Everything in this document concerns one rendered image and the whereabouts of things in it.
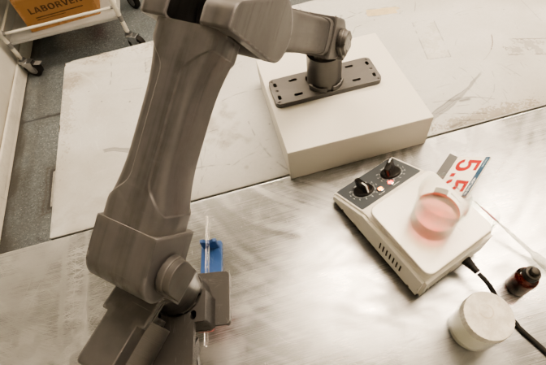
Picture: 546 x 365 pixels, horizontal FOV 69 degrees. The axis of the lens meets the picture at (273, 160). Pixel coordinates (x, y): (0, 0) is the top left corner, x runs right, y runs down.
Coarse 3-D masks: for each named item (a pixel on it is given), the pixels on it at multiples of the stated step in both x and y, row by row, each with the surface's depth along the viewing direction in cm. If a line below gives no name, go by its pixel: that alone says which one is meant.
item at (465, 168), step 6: (462, 162) 68; (468, 162) 68; (474, 162) 67; (480, 162) 66; (456, 168) 68; (462, 168) 67; (468, 168) 66; (474, 168) 65; (456, 174) 67; (462, 174) 66; (468, 174) 65; (468, 180) 64
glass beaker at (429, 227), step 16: (432, 176) 51; (448, 176) 50; (432, 192) 54; (448, 192) 53; (464, 192) 50; (416, 208) 51; (464, 208) 50; (416, 224) 53; (432, 224) 50; (448, 224) 49; (432, 240) 53
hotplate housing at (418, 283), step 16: (400, 160) 67; (416, 176) 62; (352, 208) 62; (368, 208) 60; (368, 224) 59; (368, 240) 62; (384, 240) 57; (480, 240) 55; (384, 256) 60; (400, 256) 55; (464, 256) 54; (400, 272) 58; (416, 272) 54; (448, 272) 57; (416, 288) 55
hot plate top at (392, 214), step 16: (400, 192) 58; (416, 192) 58; (384, 208) 57; (400, 208) 57; (384, 224) 56; (400, 224) 56; (464, 224) 55; (480, 224) 54; (400, 240) 54; (416, 240) 54; (448, 240) 54; (464, 240) 53; (416, 256) 53; (432, 256) 53; (448, 256) 52; (432, 272) 52
